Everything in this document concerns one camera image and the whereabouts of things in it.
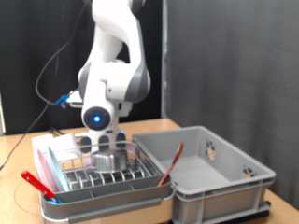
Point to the light blue plate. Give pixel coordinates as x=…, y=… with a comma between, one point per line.
x=57, y=169

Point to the white box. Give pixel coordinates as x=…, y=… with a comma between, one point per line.
x=62, y=143

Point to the grey metal frame bar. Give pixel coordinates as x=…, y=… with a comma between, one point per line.
x=2, y=118

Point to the grey plastic crate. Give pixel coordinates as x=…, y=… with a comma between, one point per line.
x=218, y=199

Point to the pink plate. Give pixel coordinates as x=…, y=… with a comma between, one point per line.
x=43, y=171

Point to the steel bowl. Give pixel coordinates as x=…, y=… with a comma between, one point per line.
x=109, y=160

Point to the grey backdrop curtain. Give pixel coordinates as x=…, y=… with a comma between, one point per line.
x=249, y=77

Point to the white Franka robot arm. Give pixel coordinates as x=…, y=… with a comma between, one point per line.
x=115, y=71

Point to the vertical metal pole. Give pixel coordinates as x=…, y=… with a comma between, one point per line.
x=164, y=62

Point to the black backdrop curtain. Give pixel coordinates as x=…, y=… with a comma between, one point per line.
x=25, y=46

